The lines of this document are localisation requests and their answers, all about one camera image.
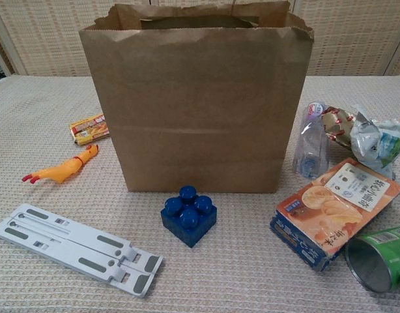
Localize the clear plastic water bottle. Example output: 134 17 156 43
291 102 331 179

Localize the gold red snack wrapper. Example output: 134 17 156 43
321 106 359 147

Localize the orange cracker box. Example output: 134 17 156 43
270 158 400 272

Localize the silver green bag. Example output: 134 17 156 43
349 104 400 180

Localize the green snack bag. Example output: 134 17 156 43
345 224 400 293

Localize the brown paper bag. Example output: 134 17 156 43
78 1 315 194

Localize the blue building block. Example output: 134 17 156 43
160 185 218 249

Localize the yellow curry sauce box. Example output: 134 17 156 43
69 113 111 146

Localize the beige woven tablecloth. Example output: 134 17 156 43
0 75 400 313

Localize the yellow rubber chicken toy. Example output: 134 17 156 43
22 143 100 185

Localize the white folding laptop stand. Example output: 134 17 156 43
0 203 164 298

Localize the woven folding screen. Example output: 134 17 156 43
0 0 400 78

